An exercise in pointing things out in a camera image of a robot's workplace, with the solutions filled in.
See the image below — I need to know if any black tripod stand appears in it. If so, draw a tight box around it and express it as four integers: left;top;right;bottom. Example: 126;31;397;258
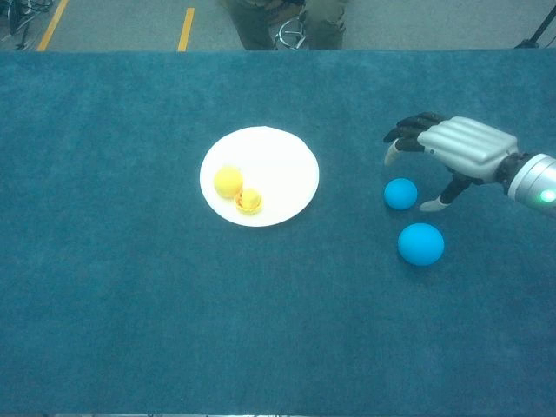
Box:
514;3;556;50

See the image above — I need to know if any big blue ball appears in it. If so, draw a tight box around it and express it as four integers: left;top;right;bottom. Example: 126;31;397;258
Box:
397;222;446;267

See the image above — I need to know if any big yellow ball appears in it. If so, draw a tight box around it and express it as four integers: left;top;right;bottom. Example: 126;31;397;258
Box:
213;166;243;200

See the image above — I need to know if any person in olive trousers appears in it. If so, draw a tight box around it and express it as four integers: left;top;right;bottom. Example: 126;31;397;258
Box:
225;0;348;51

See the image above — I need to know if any white round plate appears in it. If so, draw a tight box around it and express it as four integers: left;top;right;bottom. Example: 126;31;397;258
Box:
198;125;321;228

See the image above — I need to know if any small blue ball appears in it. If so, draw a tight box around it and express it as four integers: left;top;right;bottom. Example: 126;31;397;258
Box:
383;177;419;212

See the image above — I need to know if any teal table cloth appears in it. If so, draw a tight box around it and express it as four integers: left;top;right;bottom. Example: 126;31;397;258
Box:
0;50;556;416

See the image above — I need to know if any yellow fluted cup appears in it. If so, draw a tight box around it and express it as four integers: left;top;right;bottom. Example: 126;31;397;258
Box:
234;190;265;216

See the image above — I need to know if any dark metal wheeled frame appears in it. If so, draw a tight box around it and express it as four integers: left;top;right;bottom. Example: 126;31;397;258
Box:
0;0;56;50

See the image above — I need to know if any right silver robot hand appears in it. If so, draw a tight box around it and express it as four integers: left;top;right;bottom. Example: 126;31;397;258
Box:
382;111;520;213

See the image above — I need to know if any chrome stool base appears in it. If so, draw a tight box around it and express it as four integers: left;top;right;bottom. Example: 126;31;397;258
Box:
274;17;310;50

